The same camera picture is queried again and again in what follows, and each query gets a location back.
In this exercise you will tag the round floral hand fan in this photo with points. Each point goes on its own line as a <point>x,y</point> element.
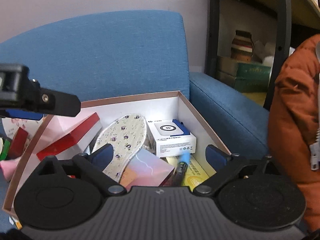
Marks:
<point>9,127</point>

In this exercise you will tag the dark red small box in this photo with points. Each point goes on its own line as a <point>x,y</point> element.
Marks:
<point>17,144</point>

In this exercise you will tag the yellow flat package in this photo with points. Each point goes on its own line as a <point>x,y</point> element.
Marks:
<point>191,176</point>

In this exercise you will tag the pink glossy box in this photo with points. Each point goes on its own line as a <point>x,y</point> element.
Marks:
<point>145,169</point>

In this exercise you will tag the green small box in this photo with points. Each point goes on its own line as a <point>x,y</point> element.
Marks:
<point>4,148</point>

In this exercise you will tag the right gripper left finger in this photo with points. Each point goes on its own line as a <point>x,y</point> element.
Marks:
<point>82,175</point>

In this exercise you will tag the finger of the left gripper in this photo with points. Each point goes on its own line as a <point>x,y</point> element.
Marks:
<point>20,114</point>

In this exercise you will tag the brown cardboard storage box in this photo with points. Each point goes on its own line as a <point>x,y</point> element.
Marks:
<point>154,107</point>

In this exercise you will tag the green box on shelf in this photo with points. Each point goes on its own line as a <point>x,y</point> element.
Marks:
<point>245,77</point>

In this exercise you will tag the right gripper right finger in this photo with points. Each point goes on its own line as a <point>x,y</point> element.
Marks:
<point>230,168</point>

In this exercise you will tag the white blue device box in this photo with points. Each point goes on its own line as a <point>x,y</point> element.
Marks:
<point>170,138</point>

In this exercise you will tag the blue sofa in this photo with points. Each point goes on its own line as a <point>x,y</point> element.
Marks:
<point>124,53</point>

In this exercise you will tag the blue capped marker pen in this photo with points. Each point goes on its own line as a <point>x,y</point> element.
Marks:
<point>181,169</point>

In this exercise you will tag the striped ceramic vase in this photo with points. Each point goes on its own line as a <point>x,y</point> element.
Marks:
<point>242,46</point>

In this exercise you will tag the orange down jacket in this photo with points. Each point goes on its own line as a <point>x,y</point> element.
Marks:
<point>293,123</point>

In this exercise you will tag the black metal shelf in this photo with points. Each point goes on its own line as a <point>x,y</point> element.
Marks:
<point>277,28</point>

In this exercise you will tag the floral shoe insole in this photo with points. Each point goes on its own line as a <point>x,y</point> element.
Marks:
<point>127,136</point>

